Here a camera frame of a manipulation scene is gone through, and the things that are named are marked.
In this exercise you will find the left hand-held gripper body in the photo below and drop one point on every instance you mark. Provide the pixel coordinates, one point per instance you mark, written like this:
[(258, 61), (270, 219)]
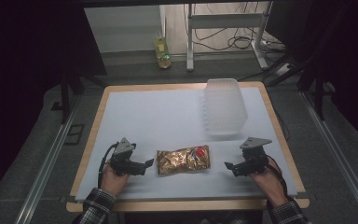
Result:
[(123, 155)]

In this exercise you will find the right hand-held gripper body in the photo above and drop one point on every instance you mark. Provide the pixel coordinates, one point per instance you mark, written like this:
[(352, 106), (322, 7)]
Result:
[(254, 155)]

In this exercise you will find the gold foil snack packet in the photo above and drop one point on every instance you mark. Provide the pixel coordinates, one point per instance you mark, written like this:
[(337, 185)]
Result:
[(183, 160)]

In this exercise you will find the person's left hand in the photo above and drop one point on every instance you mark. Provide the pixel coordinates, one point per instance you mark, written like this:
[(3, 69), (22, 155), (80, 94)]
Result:
[(113, 182)]

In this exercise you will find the person's right hand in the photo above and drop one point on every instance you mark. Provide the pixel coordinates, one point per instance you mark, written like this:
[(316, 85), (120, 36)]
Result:
[(268, 183)]

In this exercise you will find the white table mat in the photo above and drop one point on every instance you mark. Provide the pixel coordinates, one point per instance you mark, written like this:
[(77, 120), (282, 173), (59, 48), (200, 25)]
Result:
[(167, 124)]

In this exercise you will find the translucent plastic container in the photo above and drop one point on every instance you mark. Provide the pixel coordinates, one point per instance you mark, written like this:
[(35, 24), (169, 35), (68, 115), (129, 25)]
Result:
[(225, 107)]

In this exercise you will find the black metal stand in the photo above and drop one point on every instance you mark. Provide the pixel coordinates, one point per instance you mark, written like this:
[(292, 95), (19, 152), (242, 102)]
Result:
[(318, 93), (68, 90)]

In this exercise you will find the white power strip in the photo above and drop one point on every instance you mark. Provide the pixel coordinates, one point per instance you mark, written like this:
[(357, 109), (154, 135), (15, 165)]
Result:
[(283, 69)]

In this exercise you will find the yellow green paper bag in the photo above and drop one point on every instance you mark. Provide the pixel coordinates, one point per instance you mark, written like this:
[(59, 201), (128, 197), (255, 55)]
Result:
[(162, 51)]

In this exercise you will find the metal floor rail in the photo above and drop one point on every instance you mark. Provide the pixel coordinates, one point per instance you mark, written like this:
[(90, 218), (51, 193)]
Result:
[(43, 168), (338, 149)]

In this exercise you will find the grey metal desk frame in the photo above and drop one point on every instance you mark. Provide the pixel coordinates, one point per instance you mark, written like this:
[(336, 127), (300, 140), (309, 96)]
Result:
[(227, 20)]

